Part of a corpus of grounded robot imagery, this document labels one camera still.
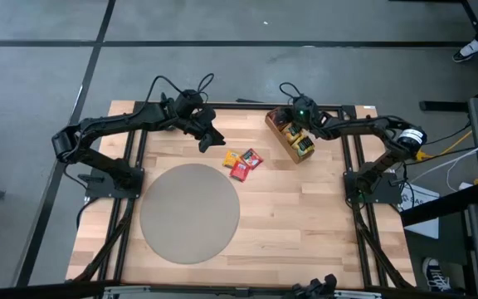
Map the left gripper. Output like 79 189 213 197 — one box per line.
178 105 227 154

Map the yellow tea bag packet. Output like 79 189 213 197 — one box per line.
222 149 241 169

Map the yellow-green tea bag packet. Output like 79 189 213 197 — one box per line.
292 135 315 156

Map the orange tea bag packet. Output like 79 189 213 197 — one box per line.
282 123 305 140

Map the wooden compartment tray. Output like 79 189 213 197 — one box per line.
264 106 316 164

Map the round grey mat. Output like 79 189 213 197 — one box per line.
139 163 241 266

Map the black desk foot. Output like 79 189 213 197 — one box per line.
418 100 471 113

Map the white printed sheet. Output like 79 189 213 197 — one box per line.
399 184 441 240

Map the black beam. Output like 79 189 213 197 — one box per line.
399 182 478 228

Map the person's foot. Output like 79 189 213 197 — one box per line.
421 257 454 294
452 39 478 64

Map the black crossbar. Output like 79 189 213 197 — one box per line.
0 280 478 299

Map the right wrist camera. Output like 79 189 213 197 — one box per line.
291 95 317 124

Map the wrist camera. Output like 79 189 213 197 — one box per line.
291 95 317 124
175 89 205 116

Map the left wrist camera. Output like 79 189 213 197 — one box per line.
175 89 205 116

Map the black aluminium table frame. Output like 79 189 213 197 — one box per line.
66 91 417 292

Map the black camera cable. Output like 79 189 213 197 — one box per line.
279 81 303 100

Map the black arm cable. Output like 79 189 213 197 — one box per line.
139 72 216 117

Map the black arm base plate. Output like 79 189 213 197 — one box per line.
79 165 145 199
344 169 402 205

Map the yellow cable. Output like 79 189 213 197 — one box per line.
416 130 474 163

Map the black cable bundle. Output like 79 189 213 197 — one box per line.
419 121 475 167

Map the black floor cable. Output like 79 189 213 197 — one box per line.
62 164 95 230

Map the silver bracket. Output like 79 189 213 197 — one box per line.
102 285 152 299
332 289 383 299

